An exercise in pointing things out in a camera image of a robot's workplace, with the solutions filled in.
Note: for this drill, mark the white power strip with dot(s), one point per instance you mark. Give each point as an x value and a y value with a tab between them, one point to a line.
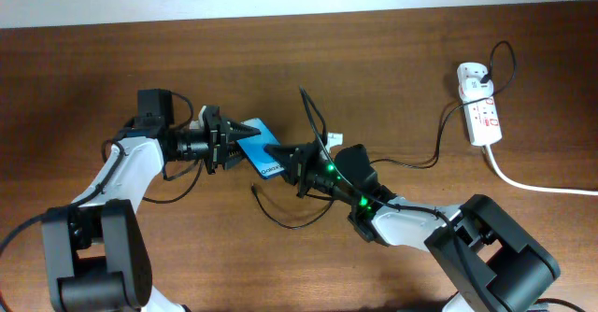
481	115

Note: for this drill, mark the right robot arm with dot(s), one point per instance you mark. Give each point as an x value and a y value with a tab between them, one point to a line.
494	264

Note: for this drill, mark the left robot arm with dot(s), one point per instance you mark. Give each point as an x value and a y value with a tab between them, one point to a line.
95	255

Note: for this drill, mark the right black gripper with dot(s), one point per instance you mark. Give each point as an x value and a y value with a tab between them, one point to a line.
303	157

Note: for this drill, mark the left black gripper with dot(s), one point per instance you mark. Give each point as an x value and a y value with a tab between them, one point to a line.
219	146

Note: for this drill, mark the white USB charger plug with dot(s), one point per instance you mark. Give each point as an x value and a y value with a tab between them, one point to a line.
472	89

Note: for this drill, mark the blue screen Galaxy smartphone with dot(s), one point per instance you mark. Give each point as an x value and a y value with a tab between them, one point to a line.
266	166

